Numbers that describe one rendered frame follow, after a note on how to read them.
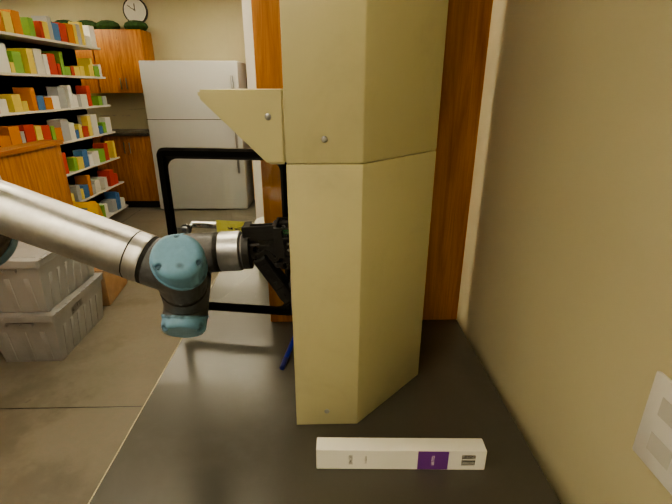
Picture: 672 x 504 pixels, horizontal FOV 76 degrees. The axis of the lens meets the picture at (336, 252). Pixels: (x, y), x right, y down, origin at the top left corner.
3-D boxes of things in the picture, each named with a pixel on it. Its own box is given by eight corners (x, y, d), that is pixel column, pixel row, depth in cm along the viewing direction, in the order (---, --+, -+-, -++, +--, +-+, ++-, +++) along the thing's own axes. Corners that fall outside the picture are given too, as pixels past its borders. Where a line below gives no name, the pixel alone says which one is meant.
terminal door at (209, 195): (296, 316, 105) (290, 149, 91) (178, 308, 109) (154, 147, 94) (297, 314, 106) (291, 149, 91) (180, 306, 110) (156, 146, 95)
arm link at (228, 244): (219, 278, 78) (229, 261, 86) (245, 276, 78) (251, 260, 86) (213, 239, 76) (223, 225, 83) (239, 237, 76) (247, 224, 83)
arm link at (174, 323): (152, 318, 66) (162, 255, 71) (161, 339, 76) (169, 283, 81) (205, 319, 68) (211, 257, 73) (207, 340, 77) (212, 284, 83)
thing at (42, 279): (104, 271, 294) (94, 225, 283) (52, 315, 238) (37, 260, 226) (42, 272, 293) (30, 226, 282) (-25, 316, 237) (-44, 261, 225)
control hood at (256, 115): (298, 139, 91) (297, 88, 88) (285, 164, 61) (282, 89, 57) (244, 139, 91) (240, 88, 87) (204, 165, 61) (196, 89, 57)
